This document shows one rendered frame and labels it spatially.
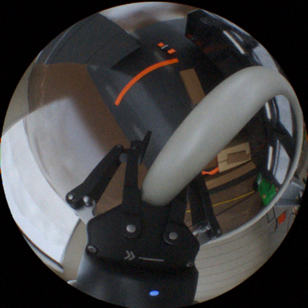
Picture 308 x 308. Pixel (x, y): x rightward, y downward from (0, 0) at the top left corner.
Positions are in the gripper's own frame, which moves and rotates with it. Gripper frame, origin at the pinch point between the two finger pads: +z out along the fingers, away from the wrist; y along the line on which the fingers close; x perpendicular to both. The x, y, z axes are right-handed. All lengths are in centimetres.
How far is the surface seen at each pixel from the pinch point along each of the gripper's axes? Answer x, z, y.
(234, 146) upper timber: -3, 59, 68
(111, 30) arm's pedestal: 54, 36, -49
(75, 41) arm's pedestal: 41, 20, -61
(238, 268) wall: -262, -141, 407
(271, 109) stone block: 30, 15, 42
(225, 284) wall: -296, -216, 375
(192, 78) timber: 33, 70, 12
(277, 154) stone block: 15, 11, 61
